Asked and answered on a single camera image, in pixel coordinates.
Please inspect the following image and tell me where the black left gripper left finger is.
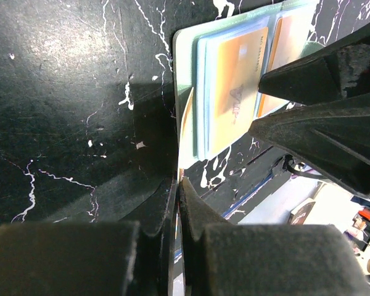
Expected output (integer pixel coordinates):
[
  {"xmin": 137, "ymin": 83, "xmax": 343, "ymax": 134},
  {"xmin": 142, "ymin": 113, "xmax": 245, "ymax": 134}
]
[{"xmin": 0, "ymin": 177, "xmax": 178, "ymax": 295}]

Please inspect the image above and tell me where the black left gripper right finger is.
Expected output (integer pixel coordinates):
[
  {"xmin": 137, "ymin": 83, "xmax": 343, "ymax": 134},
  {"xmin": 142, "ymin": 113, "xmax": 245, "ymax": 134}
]
[{"xmin": 178, "ymin": 178, "xmax": 370, "ymax": 295}]

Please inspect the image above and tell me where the orange credit card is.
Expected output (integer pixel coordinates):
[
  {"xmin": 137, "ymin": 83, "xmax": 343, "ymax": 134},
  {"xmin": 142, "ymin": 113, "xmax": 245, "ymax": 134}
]
[
  {"xmin": 257, "ymin": 12, "xmax": 310, "ymax": 118},
  {"xmin": 178, "ymin": 88, "xmax": 194, "ymax": 181},
  {"xmin": 205, "ymin": 26, "xmax": 268, "ymax": 159}
]

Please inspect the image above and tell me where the mint green card holder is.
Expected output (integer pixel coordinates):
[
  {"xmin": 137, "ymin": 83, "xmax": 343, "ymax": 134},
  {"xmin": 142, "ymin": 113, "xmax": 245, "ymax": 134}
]
[{"xmin": 173, "ymin": 1, "xmax": 320, "ymax": 171}]

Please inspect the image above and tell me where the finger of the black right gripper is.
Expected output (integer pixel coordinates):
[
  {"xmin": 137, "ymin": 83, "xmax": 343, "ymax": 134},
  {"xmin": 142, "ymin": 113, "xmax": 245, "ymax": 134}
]
[
  {"xmin": 258, "ymin": 23, "xmax": 370, "ymax": 105},
  {"xmin": 249, "ymin": 93, "xmax": 370, "ymax": 197}
]

